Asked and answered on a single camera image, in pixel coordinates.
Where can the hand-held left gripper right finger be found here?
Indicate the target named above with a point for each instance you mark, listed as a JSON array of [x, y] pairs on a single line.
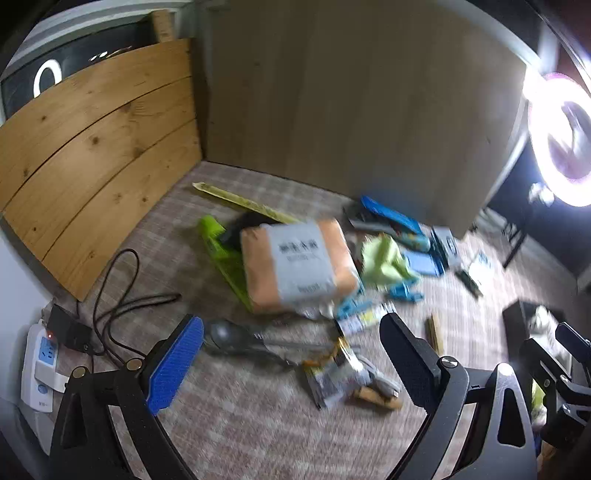
[[411, 360]]

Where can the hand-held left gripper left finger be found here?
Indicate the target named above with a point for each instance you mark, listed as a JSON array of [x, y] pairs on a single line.
[[178, 364]]

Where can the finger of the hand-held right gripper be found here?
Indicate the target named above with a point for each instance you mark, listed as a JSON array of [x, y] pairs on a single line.
[[545, 362], [575, 339]]

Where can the black box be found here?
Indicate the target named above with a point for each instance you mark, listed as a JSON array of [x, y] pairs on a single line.
[[517, 318]]

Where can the blue clip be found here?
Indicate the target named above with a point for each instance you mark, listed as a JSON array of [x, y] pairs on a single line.
[[401, 291]]

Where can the green cloth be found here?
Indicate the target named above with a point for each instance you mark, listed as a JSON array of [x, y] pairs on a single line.
[[383, 263]]

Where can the orange tissue pack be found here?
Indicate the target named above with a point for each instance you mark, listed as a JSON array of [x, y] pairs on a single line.
[[295, 263]]

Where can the wooden stick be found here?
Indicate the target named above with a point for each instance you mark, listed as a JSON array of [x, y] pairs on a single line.
[[436, 334]]

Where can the metal spoon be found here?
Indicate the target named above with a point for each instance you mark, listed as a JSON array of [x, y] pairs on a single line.
[[221, 332]]

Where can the snack packet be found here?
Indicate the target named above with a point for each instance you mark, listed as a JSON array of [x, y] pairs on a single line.
[[332, 378]]

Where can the blue phone stand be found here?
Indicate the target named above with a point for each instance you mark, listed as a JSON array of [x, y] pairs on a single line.
[[422, 263]]

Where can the black light stand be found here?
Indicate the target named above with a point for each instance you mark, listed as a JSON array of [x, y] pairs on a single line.
[[515, 249]]

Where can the black power adapter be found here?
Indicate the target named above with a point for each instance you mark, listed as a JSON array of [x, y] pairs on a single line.
[[69, 330]]

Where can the gray packet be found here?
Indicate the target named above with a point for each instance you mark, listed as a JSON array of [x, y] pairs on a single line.
[[445, 244]]

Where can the green packet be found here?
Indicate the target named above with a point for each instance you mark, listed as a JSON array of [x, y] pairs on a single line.
[[212, 240]]

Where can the white power strip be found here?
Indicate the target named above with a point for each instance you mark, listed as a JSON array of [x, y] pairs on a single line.
[[39, 369]]

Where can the black pouch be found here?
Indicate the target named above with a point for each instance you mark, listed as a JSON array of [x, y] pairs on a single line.
[[235, 228]]

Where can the wooden ruler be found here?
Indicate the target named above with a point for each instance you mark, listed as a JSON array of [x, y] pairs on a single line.
[[231, 196]]

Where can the pine wooden board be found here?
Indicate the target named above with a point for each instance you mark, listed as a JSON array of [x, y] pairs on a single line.
[[92, 161]]

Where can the light wood cabinet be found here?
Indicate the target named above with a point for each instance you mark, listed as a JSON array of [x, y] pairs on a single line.
[[346, 92]]

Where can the black framed panel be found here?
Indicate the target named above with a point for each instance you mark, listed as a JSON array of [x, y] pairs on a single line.
[[83, 46]]

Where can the wooden slat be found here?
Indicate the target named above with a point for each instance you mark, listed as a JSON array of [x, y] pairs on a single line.
[[162, 25]]

